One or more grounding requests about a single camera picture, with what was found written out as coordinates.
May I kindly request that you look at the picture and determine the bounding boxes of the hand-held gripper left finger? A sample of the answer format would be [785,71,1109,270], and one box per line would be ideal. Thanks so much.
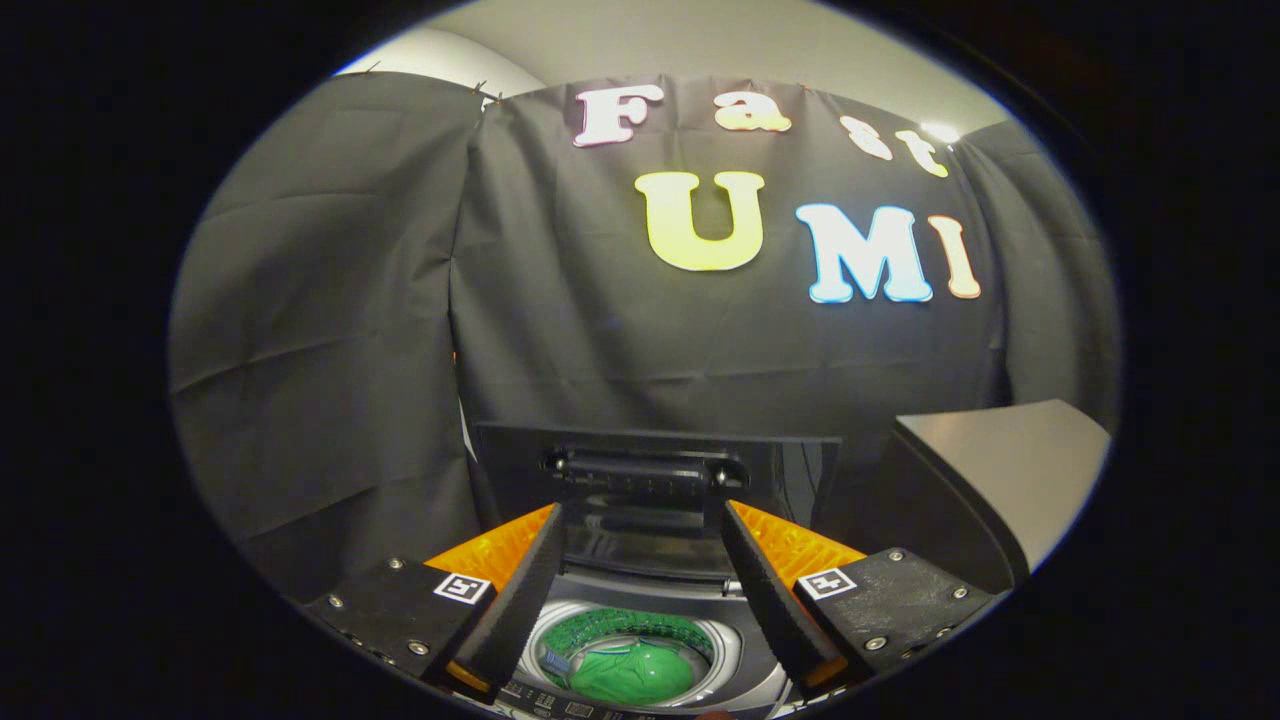
[303,502,568,701]

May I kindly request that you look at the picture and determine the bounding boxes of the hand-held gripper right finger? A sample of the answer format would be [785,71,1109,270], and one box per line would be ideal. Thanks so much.
[721,499,1002,701]

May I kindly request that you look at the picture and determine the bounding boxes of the black backdrop cloth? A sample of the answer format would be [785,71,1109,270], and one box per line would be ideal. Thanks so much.
[168,70,1121,601]

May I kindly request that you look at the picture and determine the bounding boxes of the beige cabinet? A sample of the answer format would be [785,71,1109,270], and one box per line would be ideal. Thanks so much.
[888,399,1114,593]

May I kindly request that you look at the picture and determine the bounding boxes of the green polo shirt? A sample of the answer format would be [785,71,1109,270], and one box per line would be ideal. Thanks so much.
[545,640,696,706]

